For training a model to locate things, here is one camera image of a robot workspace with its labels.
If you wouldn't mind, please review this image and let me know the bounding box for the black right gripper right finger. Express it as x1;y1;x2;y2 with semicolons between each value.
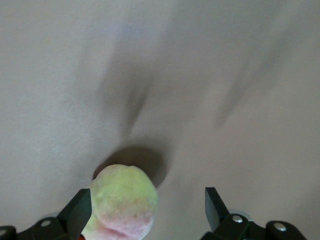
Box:
201;186;306;240

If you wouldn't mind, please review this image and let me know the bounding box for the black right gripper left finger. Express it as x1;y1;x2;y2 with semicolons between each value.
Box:
0;188;94;240

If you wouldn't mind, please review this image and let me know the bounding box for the fuzzy yellow-pink peach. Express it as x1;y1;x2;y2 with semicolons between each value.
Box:
81;163;160;239

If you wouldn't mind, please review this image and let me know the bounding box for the brown table cover mat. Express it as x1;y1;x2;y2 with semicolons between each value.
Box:
0;0;320;240

